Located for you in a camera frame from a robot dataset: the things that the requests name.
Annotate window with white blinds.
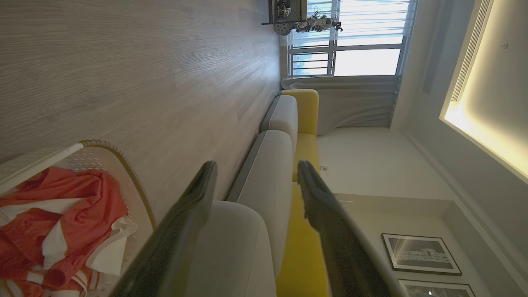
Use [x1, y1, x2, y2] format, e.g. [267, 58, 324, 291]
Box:
[288, 0, 417, 78]

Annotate grey and yellow sofa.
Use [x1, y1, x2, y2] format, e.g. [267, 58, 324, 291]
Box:
[185, 89, 331, 297]

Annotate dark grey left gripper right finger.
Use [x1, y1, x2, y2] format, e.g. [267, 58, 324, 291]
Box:
[297, 160, 408, 297]

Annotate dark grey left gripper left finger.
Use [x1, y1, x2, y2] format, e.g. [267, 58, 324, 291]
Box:
[111, 161, 218, 297]

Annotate white garment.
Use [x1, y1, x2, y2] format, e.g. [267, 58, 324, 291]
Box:
[85, 215, 138, 277]

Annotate black framed building picture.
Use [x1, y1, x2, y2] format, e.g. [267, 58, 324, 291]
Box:
[381, 233, 463, 276]
[398, 279, 476, 297]

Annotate red shorts with white stripes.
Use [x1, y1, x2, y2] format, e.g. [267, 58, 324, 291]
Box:
[0, 165, 130, 290]

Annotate grey curtain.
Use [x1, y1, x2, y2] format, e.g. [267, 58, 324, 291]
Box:
[280, 75, 401, 136]

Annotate white ceiling air vent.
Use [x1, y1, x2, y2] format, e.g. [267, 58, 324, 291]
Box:
[450, 0, 492, 102]

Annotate grey mechanical model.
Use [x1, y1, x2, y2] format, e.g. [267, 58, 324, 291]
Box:
[295, 12, 344, 33]

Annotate white woven-rim laundry basket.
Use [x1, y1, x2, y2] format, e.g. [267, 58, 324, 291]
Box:
[0, 139, 157, 297]

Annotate red basketball jersey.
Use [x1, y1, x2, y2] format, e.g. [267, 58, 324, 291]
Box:
[0, 268, 102, 297]

